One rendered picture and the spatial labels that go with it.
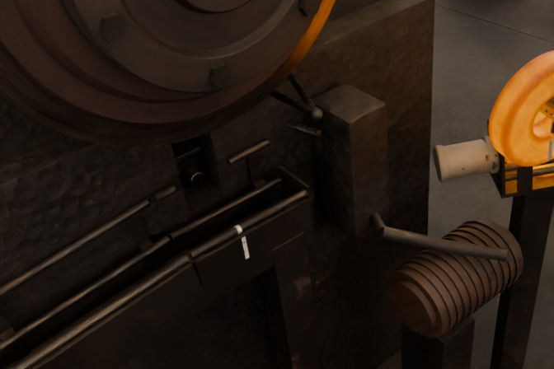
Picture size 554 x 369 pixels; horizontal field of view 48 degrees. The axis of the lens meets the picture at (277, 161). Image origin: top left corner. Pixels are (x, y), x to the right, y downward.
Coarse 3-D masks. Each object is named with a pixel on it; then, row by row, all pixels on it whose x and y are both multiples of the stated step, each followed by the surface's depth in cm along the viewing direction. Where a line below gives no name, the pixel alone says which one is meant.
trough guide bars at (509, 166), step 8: (552, 160) 94; (512, 168) 95; (520, 168) 95; (528, 168) 95; (544, 168) 95; (552, 168) 95; (512, 176) 96; (520, 176) 96; (528, 176) 96; (520, 184) 96; (528, 184) 96; (520, 192) 97; (528, 192) 97
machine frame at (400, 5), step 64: (384, 0) 102; (320, 64) 93; (384, 64) 102; (0, 128) 75; (256, 128) 92; (0, 192) 73; (64, 192) 77; (128, 192) 83; (0, 256) 76; (128, 256) 88; (320, 256) 114; (384, 256) 127; (64, 320) 86; (192, 320) 101; (256, 320) 111; (320, 320) 123; (384, 320) 138
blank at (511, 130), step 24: (528, 72) 74; (552, 72) 73; (504, 96) 75; (528, 96) 74; (552, 96) 76; (504, 120) 75; (528, 120) 76; (504, 144) 77; (528, 144) 79; (552, 144) 81
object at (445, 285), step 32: (480, 224) 106; (416, 256) 103; (448, 256) 101; (512, 256) 103; (416, 288) 98; (448, 288) 97; (480, 288) 99; (416, 320) 100; (448, 320) 97; (416, 352) 111; (448, 352) 105
